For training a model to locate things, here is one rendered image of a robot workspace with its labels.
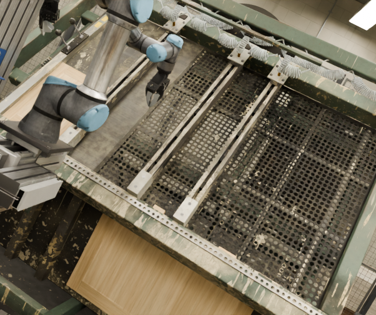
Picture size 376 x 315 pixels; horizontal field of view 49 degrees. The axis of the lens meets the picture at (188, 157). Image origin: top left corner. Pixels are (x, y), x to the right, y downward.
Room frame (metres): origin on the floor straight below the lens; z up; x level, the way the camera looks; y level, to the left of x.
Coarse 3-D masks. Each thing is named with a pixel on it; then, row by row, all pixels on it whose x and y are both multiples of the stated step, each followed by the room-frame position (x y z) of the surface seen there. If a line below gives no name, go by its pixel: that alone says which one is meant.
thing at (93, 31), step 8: (104, 16) 2.68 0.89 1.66; (104, 24) 2.64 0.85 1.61; (88, 32) 2.57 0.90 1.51; (96, 32) 2.60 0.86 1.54; (88, 40) 2.56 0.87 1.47; (80, 48) 2.52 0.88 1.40; (56, 56) 2.42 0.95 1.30; (64, 56) 2.43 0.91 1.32; (72, 56) 2.49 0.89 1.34; (48, 64) 2.38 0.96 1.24; (56, 64) 2.39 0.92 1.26; (40, 72) 2.34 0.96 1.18; (48, 72) 2.35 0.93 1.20; (32, 80) 2.30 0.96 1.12; (40, 80) 2.32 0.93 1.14; (24, 88) 2.26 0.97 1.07; (32, 88) 2.29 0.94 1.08; (8, 96) 2.21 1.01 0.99; (16, 96) 2.22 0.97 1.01; (0, 104) 2.17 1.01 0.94; (8, 104) 2.18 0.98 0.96; (0, 112) 2.14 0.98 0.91
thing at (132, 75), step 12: (180, 12) 2.66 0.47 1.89; (168, 24) 2.58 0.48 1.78; (180, 24) 2.59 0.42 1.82; (144, 60) 2.46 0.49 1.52; (132, 72) 2.40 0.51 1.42; (144, 72) 2.44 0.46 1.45; (120, 84) 2.33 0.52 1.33; (132, 84) 2.38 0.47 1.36; (108, 96) 2.25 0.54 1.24; (120, 96) 2.31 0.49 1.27; (72, 132) 2.07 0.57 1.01; (84, 132) 2.13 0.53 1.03; (72, 144) 2.08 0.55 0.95
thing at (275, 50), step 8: (256, 8) 3.02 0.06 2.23; (224, 16) 3.06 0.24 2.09; (272, 16) 2.98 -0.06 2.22; (240, 24) 3.03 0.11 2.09; (232, 32) 3.03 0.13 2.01; (240, 32) 3.02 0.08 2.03; (264, 48) 2.97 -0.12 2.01; (272, 48) 2.96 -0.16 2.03; (224, 56) 3.02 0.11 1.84; (280, 56) 2.94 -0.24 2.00; (208, 64) 3.05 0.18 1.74; (216, 64) 3.02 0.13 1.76; (224, 64) 3.01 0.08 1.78; (240, 80) 2.97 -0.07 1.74; (248, 80) 2.97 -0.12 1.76; (256, 80) 2.96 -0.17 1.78; (248, 88) 2.96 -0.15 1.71; (264, 88) 2.94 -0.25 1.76
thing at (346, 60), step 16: (192, 0) 3.12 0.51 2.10; (208, 0) 3.03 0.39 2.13; (224, 0) 3.01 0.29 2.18; (240, 16) 2.97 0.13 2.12; (256, 16) 2.94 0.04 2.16; (272, 32) 2.91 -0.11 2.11; (288, 32) 2.88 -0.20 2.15; (304, 32) 2.86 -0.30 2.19; (304, 48) 2.85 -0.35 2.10; (320, 48) 2.82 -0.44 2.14; (336, 48) 2.80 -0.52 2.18; (336, 64) 2.83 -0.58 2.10; (352, 64) 2.77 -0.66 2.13; (368, 64) 2.75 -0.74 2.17; (368, 80) 2.81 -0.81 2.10; (288, 288) 2.30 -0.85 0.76
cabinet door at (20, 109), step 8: (64, 64) 2.42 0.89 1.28; (56, 72) 2.38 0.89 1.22; (64, 72) 2.38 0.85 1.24; (72, 72) 2.39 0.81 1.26; (80, 72) 2.39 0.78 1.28; (72, 80) 2.36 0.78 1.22; (80, 80) 2.36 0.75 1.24; (40, 88) 2.29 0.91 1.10; (24, 96) 2.25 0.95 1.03; (32, 96) 2.25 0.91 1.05; (16, 104) 2.21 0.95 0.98; (24, 104) 2.22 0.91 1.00; (32, 104) 2.22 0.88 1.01; (8, 112) 2.17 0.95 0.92; (16, 112) 2.18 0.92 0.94; (24, 112) 2.19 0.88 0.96; (16, 120) 2.15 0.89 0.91; (64, 120) 2.18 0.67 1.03; (64, 128) 2.15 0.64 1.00
